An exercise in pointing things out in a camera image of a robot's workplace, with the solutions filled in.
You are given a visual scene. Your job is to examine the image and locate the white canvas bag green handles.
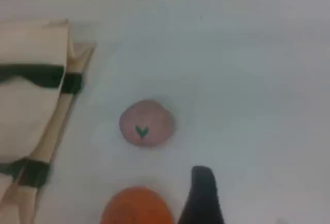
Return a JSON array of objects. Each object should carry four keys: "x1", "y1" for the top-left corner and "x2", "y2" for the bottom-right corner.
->
[{"x1": 0, "y1": 18, "x2": 97, "y2": 224}]

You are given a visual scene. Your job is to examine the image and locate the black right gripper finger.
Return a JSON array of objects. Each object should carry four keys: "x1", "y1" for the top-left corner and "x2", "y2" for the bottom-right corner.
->
[{"x1": 177, "y1": 165, "x2": 225, "y2": 224}]

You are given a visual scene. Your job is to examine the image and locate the orange fruit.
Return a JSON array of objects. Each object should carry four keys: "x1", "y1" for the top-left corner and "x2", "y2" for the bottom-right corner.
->
[{"x1": 100, "y1": 186, "x2": 174, "y2": 224}]

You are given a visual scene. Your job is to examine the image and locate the pink peach with green leaf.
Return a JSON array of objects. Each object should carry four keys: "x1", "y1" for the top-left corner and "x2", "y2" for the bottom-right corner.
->
[{"x1": 119, "y1": 99, "x2": 176, "y2": 147}]

